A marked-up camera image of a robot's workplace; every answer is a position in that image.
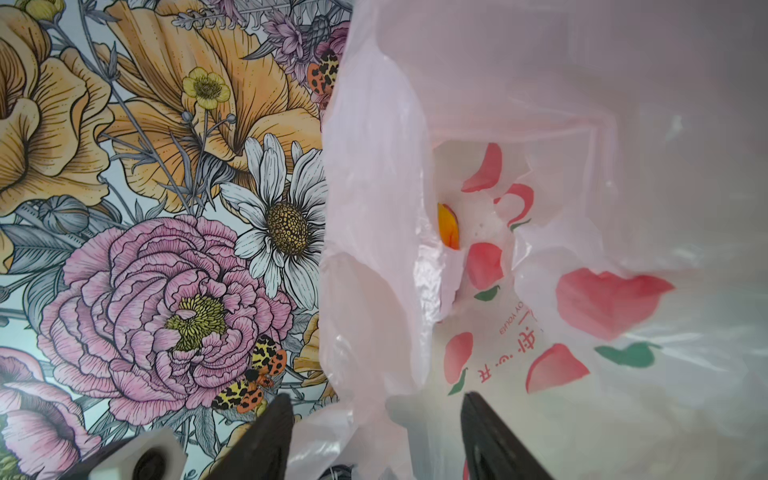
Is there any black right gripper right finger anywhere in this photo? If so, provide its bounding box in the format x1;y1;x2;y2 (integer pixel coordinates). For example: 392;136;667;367
460;392;553;480

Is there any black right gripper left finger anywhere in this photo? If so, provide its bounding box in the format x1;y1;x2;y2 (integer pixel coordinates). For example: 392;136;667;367
205;394;294;480

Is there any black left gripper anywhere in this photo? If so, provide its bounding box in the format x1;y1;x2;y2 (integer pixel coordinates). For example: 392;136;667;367
61;428;187;480

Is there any yellow orange mango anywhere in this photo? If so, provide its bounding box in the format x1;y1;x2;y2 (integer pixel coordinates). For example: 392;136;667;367
437;203;460;250

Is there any pink plastic bag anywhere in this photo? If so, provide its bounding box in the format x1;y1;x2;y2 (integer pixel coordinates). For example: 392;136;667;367
287;1;767;479

